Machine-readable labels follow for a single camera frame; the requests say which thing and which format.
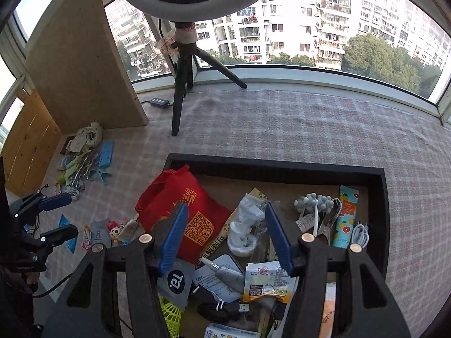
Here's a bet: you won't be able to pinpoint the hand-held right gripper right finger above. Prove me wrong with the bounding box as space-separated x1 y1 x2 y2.
264 202 411 338

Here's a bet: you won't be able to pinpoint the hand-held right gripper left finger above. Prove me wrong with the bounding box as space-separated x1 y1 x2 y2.
42 202 189 338

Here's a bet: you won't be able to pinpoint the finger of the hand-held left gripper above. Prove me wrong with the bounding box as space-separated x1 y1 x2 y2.
9 192 73 219
21 225 79 254

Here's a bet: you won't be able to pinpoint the small white bottle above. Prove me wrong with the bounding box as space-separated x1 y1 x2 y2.
295 215 318 233

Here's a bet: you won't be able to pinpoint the clear plastic bag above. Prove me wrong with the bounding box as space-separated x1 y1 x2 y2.
226 193 268 258

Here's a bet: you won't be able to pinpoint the grey sachet dark circle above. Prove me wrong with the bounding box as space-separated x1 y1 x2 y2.
156 260 197 311

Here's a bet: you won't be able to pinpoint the yellow stick sachet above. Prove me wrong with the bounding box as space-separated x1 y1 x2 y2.
198 187 280 265

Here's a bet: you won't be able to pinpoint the white creamer sachet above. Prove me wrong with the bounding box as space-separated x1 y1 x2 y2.
242 261 301 304

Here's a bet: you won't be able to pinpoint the red bag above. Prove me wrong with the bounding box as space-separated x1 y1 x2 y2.
135 164 234 265

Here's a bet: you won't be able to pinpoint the grey ball massager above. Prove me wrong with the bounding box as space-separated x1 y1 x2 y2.
293 192 335 237

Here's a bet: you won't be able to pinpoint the white printed packet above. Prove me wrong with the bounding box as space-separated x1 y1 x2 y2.
191 253 244 304

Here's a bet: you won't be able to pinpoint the grey glue tube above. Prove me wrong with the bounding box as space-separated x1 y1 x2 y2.
198 256 246 293

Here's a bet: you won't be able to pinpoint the black box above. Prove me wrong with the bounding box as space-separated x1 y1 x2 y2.
163 152 390 338

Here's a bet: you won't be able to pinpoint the fruit print hand cream tube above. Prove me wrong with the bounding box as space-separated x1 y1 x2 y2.
332 184 361 249

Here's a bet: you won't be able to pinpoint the yellow-green shuttlecock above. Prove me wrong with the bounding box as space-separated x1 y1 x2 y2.
158 295 184 338

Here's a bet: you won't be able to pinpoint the white USB cable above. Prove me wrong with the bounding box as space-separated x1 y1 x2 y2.
350 223 371 248

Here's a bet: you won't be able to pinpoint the black USB cable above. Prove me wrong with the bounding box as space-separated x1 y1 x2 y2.
190 283 256 323

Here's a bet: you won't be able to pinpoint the star print tissue pack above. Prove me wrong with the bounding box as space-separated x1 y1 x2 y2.
204 321 262 338

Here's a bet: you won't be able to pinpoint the blue tissue packet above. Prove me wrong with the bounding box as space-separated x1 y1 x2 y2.
57 214 79 255

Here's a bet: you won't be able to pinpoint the pale green cloth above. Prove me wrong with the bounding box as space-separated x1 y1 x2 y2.
56 152 89 186

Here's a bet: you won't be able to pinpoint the grey foil packet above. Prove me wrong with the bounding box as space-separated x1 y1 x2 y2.
90 219 112 248

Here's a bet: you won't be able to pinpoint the teal clothespin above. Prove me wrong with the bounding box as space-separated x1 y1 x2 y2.
92 168 113 186

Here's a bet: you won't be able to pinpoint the red white toy figure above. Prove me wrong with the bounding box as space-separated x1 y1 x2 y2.
107 220 123 248

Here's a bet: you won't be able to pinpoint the wooden slat panel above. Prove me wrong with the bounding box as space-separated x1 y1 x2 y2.
1 90 63 198

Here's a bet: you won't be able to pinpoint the blue plastic strip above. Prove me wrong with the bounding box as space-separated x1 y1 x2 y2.
98 140 115 170

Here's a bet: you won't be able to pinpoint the white round fan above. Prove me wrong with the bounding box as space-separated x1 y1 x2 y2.
75 122 104 149

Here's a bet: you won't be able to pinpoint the upright wooden board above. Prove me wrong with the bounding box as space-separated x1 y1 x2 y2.
24 0 149 137

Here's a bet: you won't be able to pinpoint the green trees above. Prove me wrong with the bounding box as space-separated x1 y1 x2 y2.
211 33 443 95

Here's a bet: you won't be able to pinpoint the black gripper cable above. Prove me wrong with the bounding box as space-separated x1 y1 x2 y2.
32 274 77 299

